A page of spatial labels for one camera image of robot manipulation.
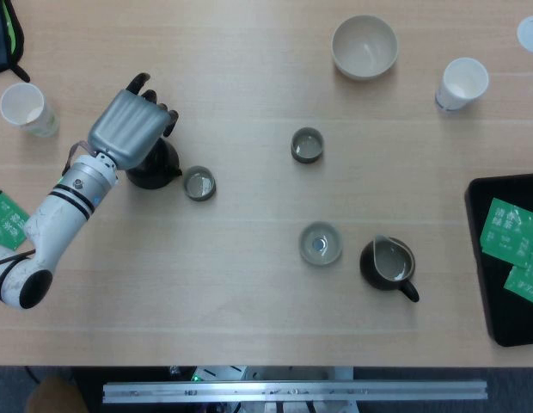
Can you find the beige tea strainer bowl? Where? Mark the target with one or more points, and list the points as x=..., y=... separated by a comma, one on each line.
x=309, y=256

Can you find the dark teacup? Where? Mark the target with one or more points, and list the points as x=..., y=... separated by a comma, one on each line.
x=307, y=158
x=200, y=195

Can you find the green tea packet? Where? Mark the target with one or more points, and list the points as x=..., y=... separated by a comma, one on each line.
x=505, y=232
x=6, y=219
x=524, y=284

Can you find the white paper cup green print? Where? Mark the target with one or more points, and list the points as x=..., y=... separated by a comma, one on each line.
x=43, y=125

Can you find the black bag green trim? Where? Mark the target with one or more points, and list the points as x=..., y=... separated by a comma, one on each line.
x=0, y=38

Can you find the aluminium rail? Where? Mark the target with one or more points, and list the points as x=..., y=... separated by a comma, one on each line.
x=292, y=390

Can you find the black tray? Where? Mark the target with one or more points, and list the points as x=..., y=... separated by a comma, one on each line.
x=507, y=318

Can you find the white paper cup blue print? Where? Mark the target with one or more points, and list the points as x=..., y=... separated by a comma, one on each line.
x=449, y=101

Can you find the black teapot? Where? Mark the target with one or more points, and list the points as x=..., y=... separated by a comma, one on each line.
x=157, y=172

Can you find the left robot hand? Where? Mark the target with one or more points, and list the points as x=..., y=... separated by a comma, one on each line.
x=124, y=129

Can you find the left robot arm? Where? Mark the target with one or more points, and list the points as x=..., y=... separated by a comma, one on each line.
x=56, y=223

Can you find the brown round seat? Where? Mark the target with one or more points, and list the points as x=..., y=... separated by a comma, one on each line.
x=56, y=396

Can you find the white round lid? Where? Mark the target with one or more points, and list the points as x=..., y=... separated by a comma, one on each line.
x=531, y=34

